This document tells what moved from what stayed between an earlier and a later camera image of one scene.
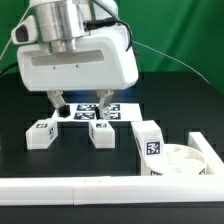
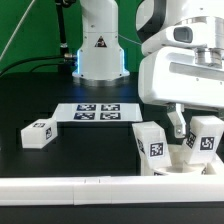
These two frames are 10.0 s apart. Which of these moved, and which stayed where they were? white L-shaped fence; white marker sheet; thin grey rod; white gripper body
Moved: white gripper body
Stayed: thin grey rod; white L-shaped fence; white marker sheet
